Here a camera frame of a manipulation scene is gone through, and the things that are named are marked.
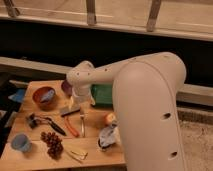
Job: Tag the orange bowl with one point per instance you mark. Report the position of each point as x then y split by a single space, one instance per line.
37 96

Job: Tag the blue cup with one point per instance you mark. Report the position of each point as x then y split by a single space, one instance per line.
21 143

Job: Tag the wooden table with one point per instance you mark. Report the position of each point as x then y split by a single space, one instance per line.
37 158

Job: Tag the black handled can opener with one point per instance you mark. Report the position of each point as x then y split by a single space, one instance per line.
34 120

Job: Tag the bunch of dark grapes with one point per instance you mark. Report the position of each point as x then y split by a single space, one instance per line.
54 144

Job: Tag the small orange apple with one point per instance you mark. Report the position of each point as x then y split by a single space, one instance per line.
109 118

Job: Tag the blue cloth at edge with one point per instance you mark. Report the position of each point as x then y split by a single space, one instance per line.
18 96

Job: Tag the green plastic tray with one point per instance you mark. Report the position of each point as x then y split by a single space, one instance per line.
102 95

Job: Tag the silver fork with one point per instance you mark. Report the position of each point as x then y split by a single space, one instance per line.
82 116

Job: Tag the purple bowl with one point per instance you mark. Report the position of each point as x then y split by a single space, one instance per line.
66 88

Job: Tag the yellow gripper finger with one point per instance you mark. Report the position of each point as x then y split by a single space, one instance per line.
92 101
71 102

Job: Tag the blue object in bowl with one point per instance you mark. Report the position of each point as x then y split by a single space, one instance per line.
47 96

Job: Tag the blue white crumpled bag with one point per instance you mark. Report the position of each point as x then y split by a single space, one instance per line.
109 136

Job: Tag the grey brush orange handle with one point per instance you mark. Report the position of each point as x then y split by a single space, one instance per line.
70 121

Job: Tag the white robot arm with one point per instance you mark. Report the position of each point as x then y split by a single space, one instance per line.
144 101

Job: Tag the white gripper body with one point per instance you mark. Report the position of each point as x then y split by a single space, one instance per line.
81 94

